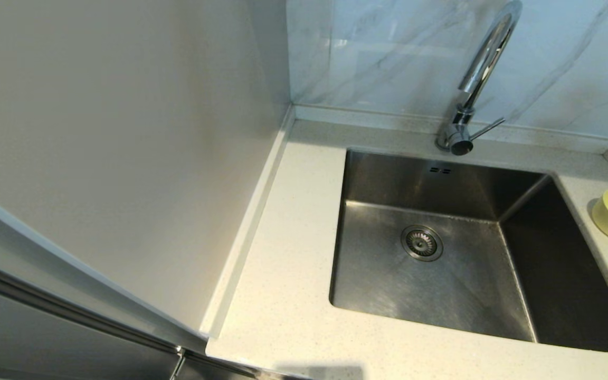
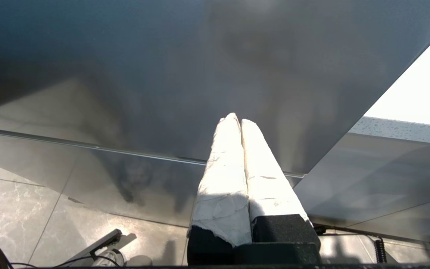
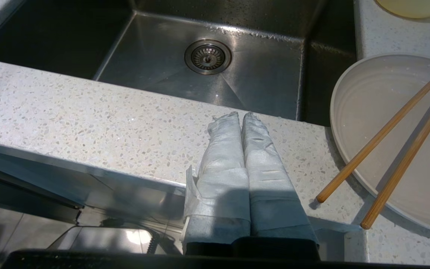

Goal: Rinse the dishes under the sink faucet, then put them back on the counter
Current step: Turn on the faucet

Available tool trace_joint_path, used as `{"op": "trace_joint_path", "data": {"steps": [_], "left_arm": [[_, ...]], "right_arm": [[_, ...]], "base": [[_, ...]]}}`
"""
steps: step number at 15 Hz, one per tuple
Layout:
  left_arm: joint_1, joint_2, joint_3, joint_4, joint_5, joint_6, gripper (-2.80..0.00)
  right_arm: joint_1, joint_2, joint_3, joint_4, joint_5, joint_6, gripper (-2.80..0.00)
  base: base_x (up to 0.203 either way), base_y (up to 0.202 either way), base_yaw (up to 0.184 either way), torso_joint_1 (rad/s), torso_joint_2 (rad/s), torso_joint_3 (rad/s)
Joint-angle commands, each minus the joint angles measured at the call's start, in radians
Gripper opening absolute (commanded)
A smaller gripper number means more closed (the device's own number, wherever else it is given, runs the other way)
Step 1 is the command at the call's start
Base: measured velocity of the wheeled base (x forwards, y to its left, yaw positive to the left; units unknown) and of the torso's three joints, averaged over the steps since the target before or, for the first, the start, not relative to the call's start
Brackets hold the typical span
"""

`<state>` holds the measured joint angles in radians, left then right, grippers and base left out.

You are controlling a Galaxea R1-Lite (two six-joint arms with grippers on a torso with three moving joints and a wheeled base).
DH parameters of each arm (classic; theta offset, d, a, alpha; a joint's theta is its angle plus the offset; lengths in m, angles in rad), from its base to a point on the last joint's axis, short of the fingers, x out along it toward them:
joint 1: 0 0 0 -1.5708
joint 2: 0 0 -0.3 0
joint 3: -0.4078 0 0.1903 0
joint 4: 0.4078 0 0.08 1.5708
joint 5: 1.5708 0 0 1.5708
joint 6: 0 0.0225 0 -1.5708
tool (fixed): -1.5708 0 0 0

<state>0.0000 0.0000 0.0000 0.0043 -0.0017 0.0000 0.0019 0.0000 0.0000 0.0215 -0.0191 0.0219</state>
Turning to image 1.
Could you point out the grey appliance door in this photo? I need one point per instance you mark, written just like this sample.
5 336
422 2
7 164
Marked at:
45 348

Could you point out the stainless steel sink basin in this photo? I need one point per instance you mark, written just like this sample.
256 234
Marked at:
457 285

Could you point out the chrome gooseneck faucet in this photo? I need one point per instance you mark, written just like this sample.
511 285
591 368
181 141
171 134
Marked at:
486 55

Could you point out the round metal drain strainer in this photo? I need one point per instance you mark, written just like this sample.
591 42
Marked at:
421 243

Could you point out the white tall cabinet panel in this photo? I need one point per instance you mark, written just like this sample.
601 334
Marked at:
124 158

